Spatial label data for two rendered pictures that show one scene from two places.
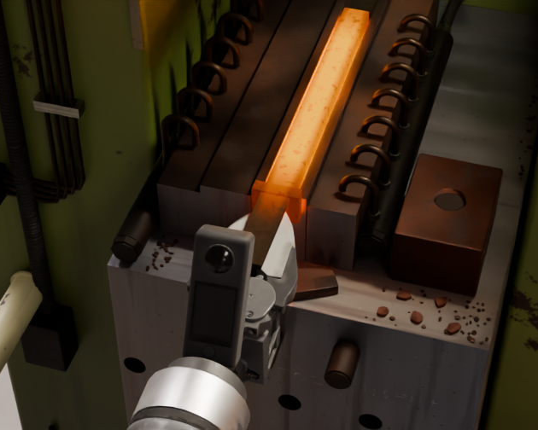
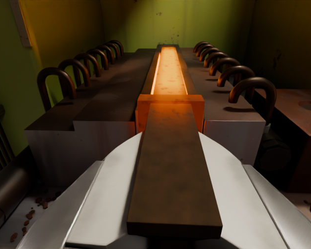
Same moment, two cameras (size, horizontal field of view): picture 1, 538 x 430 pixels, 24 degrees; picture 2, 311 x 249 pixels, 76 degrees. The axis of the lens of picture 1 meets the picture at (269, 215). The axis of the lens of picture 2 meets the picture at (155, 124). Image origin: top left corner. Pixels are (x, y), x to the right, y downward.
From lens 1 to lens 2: 103 cm
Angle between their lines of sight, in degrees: 19
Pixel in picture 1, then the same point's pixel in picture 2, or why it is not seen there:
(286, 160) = (165, 85)
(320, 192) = (209, 109)
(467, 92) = not seen: hidden behind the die
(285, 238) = (219, 151)
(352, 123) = (197, 76)
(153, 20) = (40, 29)
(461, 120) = not seen: hidden behind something
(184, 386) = not seen: outside the picture
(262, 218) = (168, 127)
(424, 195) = (292, 106)
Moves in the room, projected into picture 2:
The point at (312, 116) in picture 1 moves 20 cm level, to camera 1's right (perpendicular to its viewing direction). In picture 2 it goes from (171, 67) to (303, 59)
